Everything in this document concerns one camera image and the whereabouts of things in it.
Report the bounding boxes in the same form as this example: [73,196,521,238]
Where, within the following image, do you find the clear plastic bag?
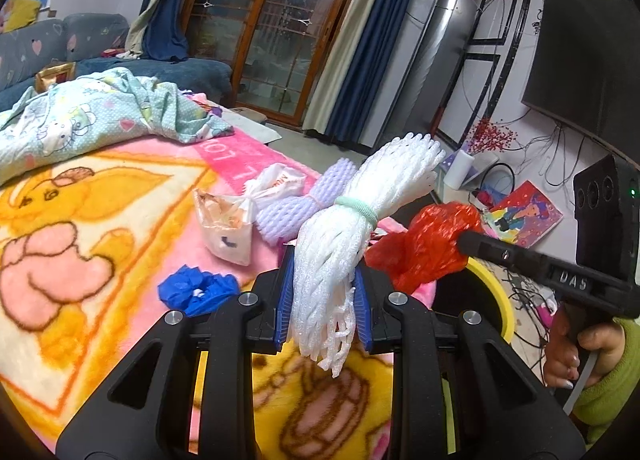
[193,188,258,267]

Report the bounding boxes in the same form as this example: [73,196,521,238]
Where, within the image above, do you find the white foam net bundle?
[285,132,447,378]

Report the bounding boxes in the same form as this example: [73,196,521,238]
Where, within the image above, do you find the blue curtain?
[140,0,208,63]
[325,0,431,143]

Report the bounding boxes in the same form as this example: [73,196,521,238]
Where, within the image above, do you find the silver standing air conditioner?
[387,0,478,146]

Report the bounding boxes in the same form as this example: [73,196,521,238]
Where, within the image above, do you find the white vase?
[444,150,475,189]

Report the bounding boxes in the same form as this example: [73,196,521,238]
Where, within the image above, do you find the purple foam net bundle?
[255,157,358,248]

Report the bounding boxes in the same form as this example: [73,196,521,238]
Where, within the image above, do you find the yellow pillow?
[2,0,43,33]

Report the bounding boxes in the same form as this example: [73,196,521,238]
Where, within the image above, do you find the yellow-rimmed black trash bin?
[432,257,516,346]

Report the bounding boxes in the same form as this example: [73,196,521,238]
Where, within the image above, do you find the red plastic bag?
[365,201,486,293]

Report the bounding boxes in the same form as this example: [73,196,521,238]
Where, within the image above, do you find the wooden glass door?
[180,0,376,123]

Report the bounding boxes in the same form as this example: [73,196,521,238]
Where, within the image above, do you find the person's right hand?
[544,307,626,388]

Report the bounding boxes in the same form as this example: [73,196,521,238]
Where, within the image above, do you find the colourful picture book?
[487,180,565,249]

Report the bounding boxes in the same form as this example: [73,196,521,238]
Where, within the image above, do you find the blue sofa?
[0,13,233,113]

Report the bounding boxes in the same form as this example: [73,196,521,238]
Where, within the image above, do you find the blue plastic bag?
[158,264,242,317]

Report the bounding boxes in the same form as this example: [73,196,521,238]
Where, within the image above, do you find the light blue printed quilt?
[0,66,236,186]

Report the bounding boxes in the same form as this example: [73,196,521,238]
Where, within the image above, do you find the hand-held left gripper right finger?
[350,267,586,460]

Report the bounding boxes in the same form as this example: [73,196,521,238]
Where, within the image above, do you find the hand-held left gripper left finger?
[55,242,297,460]

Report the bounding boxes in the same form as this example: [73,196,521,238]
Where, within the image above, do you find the pink printed blanket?
[0,90,436,460]

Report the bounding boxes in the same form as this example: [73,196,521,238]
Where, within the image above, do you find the black cable loop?
[479,162,516,192]

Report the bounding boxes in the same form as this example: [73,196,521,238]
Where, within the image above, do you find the white plastic bag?
[242,163,306,211]

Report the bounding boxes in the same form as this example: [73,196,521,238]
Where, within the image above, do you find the black television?
[520,0,640,161]

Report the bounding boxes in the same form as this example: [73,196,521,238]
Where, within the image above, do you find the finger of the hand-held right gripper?
[457,231,551,286]

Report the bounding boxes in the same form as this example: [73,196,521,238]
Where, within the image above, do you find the gold brown box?
[35,62,77,93]

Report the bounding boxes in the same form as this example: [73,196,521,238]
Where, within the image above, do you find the red berry branches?
[467,117,518,156]

